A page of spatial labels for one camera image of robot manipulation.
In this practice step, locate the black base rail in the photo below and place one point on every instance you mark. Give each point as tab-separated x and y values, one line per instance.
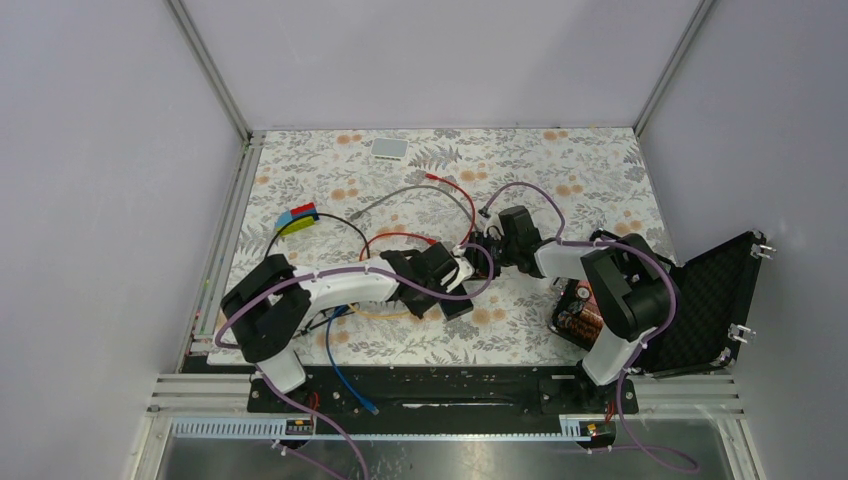
433	400

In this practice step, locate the black network switch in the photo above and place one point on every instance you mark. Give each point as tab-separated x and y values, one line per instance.
454	309

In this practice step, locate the floral table mat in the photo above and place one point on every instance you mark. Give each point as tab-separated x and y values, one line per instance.
573	181

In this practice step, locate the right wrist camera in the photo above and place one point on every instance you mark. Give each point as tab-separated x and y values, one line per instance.
492	228

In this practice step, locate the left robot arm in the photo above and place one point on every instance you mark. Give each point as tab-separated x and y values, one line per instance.
266	308

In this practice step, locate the black case with chips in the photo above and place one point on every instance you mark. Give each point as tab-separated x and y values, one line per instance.
715	291

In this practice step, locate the white small switch box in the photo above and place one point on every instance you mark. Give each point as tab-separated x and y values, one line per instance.
389	148

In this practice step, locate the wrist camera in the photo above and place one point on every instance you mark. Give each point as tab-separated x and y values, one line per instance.
492	228
462	271

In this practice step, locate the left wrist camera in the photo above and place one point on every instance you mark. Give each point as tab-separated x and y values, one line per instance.
462	271

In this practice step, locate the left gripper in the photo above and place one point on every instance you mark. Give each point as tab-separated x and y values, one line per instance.
419	309

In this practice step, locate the colourful toy brick stack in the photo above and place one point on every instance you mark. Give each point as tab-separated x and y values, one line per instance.
296	219

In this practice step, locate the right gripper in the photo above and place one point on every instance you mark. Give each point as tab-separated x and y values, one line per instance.
478	259

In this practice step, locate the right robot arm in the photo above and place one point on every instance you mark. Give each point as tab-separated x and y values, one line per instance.
634	293

